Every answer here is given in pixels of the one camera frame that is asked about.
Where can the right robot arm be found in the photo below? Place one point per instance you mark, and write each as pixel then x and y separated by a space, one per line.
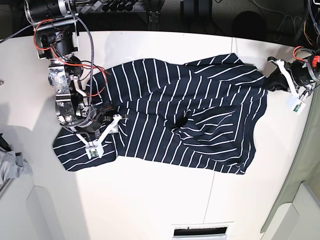
pixel 76 83

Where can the navy white striped t-shirt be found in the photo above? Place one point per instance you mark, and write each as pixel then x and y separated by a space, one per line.
pixel 200 114

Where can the black office chair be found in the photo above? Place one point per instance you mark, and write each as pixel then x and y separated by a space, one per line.
pixel 249 25

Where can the grey cloth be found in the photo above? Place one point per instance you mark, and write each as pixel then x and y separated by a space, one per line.
pixel 12 166

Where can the aluminium frame post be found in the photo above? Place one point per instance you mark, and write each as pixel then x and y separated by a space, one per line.
pixel 153 9

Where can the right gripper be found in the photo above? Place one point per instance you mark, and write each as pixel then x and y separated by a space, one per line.
pixel 99 117

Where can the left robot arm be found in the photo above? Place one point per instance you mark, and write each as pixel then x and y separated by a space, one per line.
pixel 307 36

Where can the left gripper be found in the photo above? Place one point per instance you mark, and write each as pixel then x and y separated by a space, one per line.
pixel 302 73

